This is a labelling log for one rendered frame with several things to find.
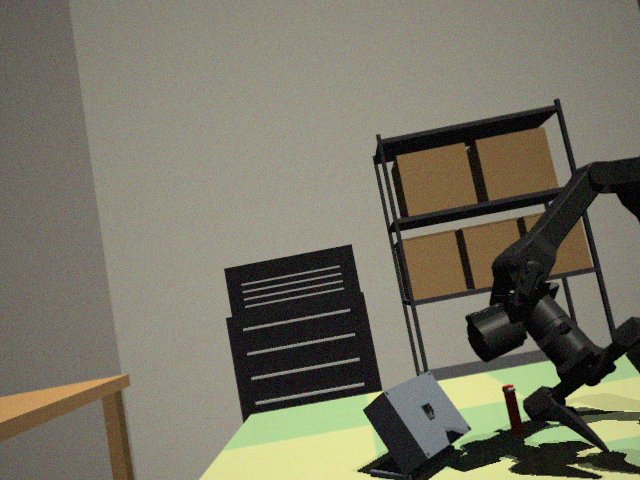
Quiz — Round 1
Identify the dark red peg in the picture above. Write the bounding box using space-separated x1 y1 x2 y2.
502 385 524 435

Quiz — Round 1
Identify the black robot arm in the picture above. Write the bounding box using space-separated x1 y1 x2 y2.
465 156 640 362

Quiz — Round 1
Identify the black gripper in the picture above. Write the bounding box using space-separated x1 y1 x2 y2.
523 316 640 453

